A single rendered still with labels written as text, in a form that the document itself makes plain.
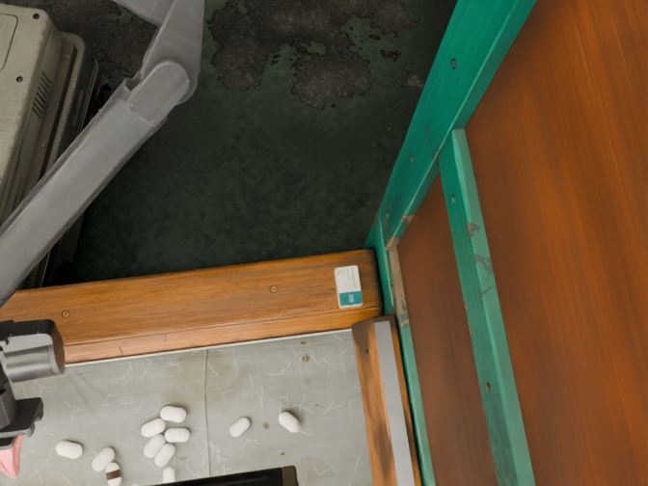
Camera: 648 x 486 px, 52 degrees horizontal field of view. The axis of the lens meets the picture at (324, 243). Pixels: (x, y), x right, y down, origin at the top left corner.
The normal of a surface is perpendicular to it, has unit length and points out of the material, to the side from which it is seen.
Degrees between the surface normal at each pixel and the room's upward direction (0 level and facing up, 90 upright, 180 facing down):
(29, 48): 0
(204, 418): 0
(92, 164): 38
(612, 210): 90
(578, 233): 90
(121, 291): 0
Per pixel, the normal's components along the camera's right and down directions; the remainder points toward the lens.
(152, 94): 0.22, 0.40
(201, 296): 0.04, -0.25
